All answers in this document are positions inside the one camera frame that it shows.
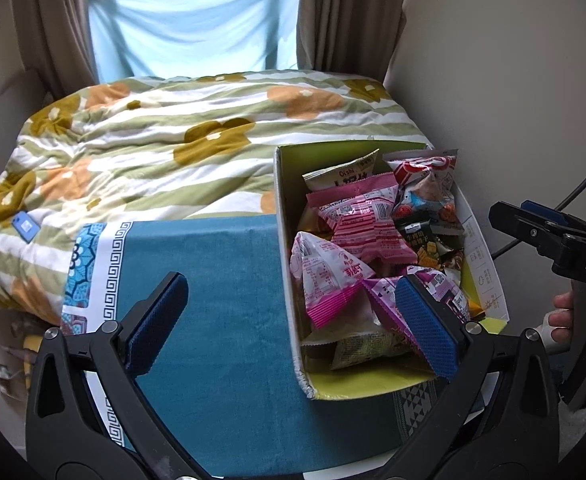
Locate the small black snack packet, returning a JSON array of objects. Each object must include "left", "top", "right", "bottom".
[{"left": 394, "top": 211, "right": 464, "bottom": 271}]

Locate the small blue card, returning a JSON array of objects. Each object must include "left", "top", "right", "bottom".
[{"left": 11, "top": 211, "right": 40, "bottom": 243}]

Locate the teal patterned cloth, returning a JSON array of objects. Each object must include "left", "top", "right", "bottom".
[{"left": 62, "top": 216, "right": 444, "bottom": 479}]

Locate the right brown curtain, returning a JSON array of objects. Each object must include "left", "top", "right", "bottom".
[{"left": 296, "top": 0, "right": 405, "bottom": 81}]

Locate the grey padded headboard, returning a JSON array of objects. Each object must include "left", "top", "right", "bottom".
[{"left": 0, "top": 68, "right": 48, "bottom": 174}]

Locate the floral quilt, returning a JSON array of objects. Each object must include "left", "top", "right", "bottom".
[{"left": 0, "top": 70, "right": 425, "bottom": 323}]

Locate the grey patterned snack bag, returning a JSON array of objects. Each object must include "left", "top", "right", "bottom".
[{"left": 301, "top": 320, "right": 421, "bottom": 370}]

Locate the white yellow fries bag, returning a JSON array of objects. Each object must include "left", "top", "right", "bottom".
[{"left": 303, "top": 148, "right": 380, "bottom": 192}]

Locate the light blue window sheet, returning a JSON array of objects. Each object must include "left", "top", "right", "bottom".
[{"left": 88, "top": 0, "right": 299, "bottom": 82}]

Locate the pink white snack bag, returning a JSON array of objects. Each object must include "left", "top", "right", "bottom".
[{"left": 289, "top": 231, "right": 374, "bottom": 328}]

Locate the brown curtain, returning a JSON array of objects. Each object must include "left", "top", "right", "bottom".
[
  {"left": 296, "top": 0, "right": 405, "bottom": 81},
  {"left": 12, "top": 0, "right": 97, "bottom": 98}
]

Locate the purple snack bag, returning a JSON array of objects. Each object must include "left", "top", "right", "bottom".
[{"left": 363, "top": 266, "right": 471, "bottom": 364}]

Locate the red white snack bag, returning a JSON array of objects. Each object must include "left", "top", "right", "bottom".
[{"left": 383, "top": 150, "right": 462, "bottom": 235}]

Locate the left brown curtain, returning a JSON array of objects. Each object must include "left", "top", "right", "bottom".
[{"left": 12, "top": 0, "right": 97, "bottom": 98}]

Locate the black cable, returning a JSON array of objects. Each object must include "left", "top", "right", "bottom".
[{"left": 489, "top": 156, "right": 586, "bottom": 261}]

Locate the pink striped snack bag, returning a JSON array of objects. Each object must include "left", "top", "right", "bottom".
[{"left": 307, "top": 172, "right": 418, "bottom": 266}]

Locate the green cardboard box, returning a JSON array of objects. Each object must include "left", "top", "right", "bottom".
[{"left": 272, "top": 140, "right": 511, "bottom": 402}]

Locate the person's right hand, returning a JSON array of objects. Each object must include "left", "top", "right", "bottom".
[{"left": 548, "top": 292, "right": 574, "bottom": 344}]

